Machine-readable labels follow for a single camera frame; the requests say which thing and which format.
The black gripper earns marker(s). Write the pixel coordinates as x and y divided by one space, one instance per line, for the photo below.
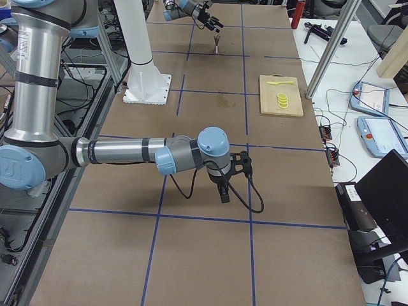
203 16
219 180

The steel jigger measuring cup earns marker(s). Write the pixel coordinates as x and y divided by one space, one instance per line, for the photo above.
216 43

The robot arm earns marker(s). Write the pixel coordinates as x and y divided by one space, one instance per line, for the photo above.
179 9
32 153

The red cylinder bottle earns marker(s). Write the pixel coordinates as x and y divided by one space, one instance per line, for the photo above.
298 13

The yellow plastic knife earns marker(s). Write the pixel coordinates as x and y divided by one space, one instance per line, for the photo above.
285 82

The wooden cutting board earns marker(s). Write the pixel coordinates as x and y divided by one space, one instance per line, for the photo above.
268 96

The black laptop monitor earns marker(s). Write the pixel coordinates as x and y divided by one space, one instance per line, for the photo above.
383 190

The teach pendant near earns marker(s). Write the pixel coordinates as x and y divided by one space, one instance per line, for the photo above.
381 135

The teach pendant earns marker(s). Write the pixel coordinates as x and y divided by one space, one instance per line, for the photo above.
381 135
370 99

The teach pendant far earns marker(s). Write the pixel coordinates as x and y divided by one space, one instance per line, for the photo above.
370 99

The grey office chair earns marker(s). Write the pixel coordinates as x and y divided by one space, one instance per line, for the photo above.
384 35

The wooden plank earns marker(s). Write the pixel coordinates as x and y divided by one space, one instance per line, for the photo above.
395 59

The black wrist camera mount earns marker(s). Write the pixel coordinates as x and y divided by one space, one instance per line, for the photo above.
241 163

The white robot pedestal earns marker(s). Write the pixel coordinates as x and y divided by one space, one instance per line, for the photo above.
145 83

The aluminium frame post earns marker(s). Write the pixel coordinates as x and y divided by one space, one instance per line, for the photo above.
341 27

